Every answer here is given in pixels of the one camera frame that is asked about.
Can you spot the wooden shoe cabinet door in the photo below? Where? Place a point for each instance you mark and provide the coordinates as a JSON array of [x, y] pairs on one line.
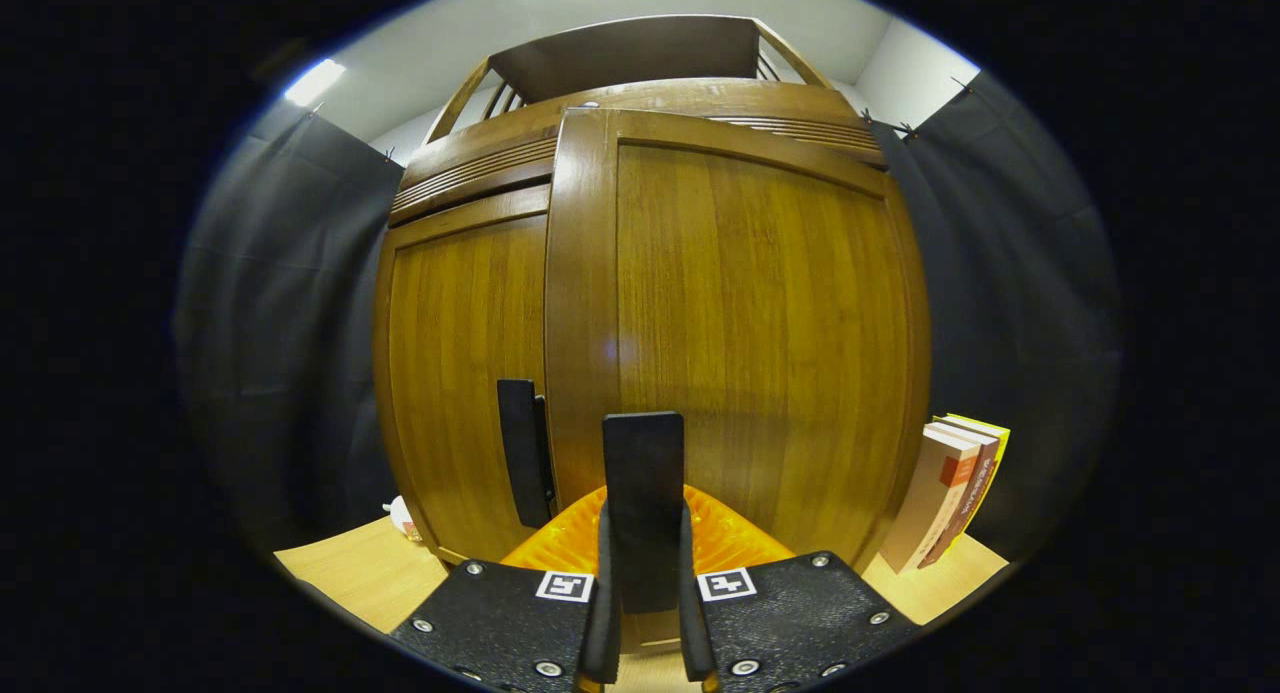
[[450, 373], [760, 323]]

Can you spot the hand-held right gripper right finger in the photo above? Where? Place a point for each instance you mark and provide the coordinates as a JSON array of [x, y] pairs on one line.
[[693, 633]]

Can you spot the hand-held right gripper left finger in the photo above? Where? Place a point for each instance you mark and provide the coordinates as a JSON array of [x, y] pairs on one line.
[[602, 633]]

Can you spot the white and brown book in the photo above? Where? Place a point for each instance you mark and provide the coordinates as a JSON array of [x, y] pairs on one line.
[[935, 503]]

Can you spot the ceiling light panel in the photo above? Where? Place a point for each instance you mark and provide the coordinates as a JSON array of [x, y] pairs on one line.
[[315, 81]]

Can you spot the wooden double-door shoe cabinet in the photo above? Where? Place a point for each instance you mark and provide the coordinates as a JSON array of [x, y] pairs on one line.
[[640, 58]]

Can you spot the black backdrop cloth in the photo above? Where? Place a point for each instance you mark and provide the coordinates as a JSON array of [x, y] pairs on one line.
[[280, 323]]

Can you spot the maroon book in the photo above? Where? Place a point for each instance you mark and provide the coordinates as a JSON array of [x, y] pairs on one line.
[[968, 503]]

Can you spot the white packet with red label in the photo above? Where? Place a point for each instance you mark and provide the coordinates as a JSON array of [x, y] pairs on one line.
[[402, 518]]

